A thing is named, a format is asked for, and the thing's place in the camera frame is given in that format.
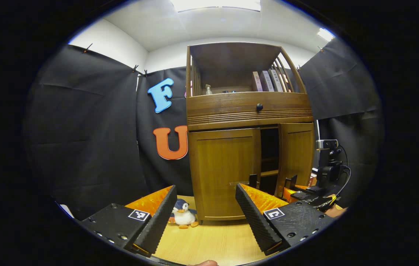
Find rectangular ceiling light panel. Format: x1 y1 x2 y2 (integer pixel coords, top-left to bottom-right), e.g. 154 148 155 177
170 0 262 13

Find wooden cabinet drawer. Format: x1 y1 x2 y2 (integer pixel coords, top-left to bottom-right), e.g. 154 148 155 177
186 92 313 125

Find black backdrop cloth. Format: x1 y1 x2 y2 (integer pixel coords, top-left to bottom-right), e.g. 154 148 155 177
25 37 384 221

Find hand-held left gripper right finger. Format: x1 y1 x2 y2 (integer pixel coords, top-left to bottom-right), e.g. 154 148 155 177
235 183 335 256

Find wooden cabinet door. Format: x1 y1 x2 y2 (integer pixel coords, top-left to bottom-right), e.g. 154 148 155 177
188 128 261 221
276 123 315 198

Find lavender book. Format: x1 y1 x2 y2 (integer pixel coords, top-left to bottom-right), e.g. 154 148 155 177
260 70 275 92

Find penguin plush toy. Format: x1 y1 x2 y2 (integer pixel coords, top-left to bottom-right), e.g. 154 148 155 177
168 199 199 229

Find small ceiling light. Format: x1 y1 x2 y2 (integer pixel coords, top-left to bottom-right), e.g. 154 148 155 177
317 28 336 42

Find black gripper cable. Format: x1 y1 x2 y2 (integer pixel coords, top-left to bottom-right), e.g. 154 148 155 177
337 144 352 198

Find wooden double-door shoe cabinet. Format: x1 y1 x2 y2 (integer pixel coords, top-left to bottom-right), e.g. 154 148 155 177
186 42 315 225

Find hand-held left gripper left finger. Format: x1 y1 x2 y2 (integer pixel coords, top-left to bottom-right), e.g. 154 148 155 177
79 185 178 258

